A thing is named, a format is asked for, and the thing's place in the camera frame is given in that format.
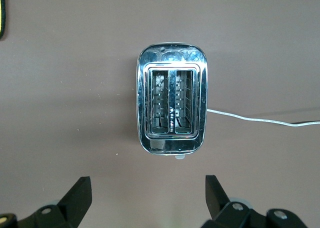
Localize yellow oven mitt with thumb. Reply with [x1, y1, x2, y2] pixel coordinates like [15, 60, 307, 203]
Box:
[0, 0, 7, 41]

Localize chrome and cream toaster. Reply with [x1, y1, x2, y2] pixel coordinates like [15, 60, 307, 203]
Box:
[135, 41, 209, 161]

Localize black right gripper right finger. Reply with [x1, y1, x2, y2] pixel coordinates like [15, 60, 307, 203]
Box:
[199, 174, 269, 228]

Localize white toaster power cord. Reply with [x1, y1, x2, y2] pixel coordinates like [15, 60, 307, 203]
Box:
[206, 108, 320, 128]

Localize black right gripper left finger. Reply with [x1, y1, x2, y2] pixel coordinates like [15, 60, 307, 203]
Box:
[17, 176, 93, 228]

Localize brown table cover sheet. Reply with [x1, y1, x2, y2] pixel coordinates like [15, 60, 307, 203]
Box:
[0, 0, 320, 228]

